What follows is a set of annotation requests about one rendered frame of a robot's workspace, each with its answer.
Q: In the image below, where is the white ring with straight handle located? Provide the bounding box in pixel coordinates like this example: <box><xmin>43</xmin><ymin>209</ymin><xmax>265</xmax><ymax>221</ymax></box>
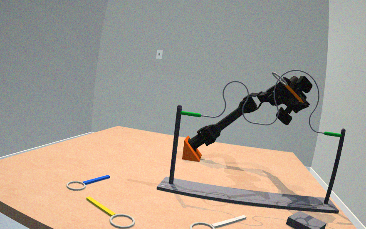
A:
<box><xmin>190</xmin><ymin>215</ymin><xmax>246</xmax><ymax>229</ymax></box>

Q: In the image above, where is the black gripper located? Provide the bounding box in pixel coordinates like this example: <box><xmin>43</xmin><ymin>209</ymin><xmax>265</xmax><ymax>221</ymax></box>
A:
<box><xmin>278</xmin><ymin>76</ymin><xmax>312</xmax><ymax>125</ymax></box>

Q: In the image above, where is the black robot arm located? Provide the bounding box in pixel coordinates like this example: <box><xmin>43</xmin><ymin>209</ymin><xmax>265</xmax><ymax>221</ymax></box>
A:
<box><xmin>188</xmin><ymin>76</ymin><xmax>299</xmax><ymax>152</ymax></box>

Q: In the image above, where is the grey hoop with yellow handle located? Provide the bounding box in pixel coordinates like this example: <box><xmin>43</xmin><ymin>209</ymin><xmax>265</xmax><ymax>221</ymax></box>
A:
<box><xmin>86</xmin><ymin>196</ymin><xmax>135</xmax><ymax>228</ymax></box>

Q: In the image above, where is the white ring with blue handle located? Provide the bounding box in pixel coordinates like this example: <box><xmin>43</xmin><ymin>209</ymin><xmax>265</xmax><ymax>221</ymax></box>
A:
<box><xmin>67</xmin><ymin>175</ymin><xmax>110</xmax><ymax>190</ymax></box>

